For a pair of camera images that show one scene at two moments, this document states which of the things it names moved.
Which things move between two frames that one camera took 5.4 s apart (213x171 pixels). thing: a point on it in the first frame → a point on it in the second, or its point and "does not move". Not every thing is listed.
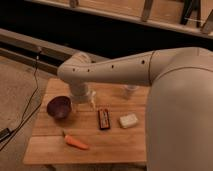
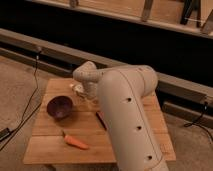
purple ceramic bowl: (59, 107) does not move
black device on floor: (4, 133) does not move
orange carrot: (70, 141) does not move
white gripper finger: (74, 106) → (79, 88)
